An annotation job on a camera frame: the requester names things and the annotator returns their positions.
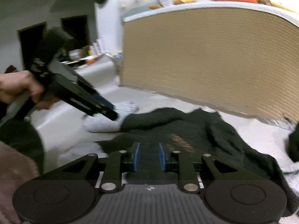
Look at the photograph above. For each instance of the person's left hand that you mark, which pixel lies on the person's left hand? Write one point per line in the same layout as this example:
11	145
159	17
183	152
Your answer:
14	84

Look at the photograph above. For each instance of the black folded garment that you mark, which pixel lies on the black folded garment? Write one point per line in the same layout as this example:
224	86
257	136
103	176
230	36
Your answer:
293	148

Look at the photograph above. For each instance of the brown blanket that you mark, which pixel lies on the brown blanket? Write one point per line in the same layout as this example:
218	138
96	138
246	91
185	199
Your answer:
16	169

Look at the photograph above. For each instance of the black and grey knit sweater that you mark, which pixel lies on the black and grey knit sweater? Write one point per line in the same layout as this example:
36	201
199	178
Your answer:
194	134

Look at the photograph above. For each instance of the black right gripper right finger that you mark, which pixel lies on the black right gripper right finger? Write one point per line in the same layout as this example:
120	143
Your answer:
229	193

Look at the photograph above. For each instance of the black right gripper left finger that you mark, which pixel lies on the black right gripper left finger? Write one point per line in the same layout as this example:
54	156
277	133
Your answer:
71	191

